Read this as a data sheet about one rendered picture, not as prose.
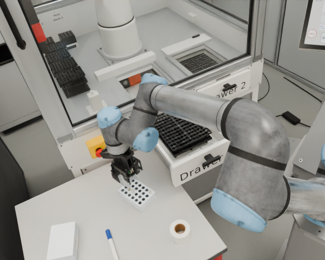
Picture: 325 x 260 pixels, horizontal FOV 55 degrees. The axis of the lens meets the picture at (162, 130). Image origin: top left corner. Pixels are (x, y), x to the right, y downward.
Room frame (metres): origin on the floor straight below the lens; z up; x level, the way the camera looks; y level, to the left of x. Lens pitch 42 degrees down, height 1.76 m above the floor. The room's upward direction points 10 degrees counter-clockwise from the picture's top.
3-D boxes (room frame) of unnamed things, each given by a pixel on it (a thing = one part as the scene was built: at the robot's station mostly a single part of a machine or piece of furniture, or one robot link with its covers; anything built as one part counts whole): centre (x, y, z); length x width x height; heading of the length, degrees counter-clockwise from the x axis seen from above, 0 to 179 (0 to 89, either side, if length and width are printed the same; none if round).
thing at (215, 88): (1.19, -0.32, 0.87); 0.29 x 0.02 x 0.11; 111
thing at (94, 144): (0.94, 0.28, 0.88); 0.07 x 0.05 x 0.07; 111
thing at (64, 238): (0.58, 0.40, 0.79); 0.13 x 0.09 x 0.05; 1
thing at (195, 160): (0.77, -0.14, 0.87); 0.29 x 0.02 x 0.11; 111
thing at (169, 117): (0.96, -0.07, 0.87); 0.22 x 0.18 x 0.06; 21
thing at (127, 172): (0.74, 0.15, 0.98); 0.09 x 0.08 x 0.12; 42
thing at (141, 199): (0.74, 0.14, 0.78); 0.12 x 0.08 x 0.04; 42
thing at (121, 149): (0.74, 0.15, 1.06); 0.08 x 0.08 x 0.05
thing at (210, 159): (0.75, -0.15, 0.91); 0.07 x 0.04 x 0.01; 111
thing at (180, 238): (0.56, 0.00, 0.78); 0.07 x 0.07 x 0.04
